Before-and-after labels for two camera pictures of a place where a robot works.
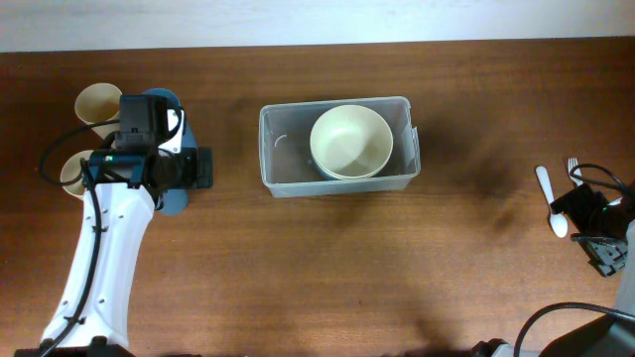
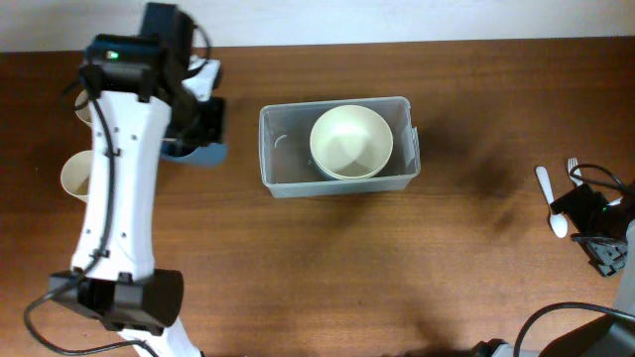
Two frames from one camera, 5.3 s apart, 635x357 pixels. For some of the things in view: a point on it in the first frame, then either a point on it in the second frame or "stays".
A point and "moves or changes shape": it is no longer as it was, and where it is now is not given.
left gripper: (192, 178) -> (215, 134)
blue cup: (176, 201) moves or changes shape
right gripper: (577, 204) stays
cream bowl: (351, 142) stays
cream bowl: (350, 159) stays
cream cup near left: (71, 170) stays
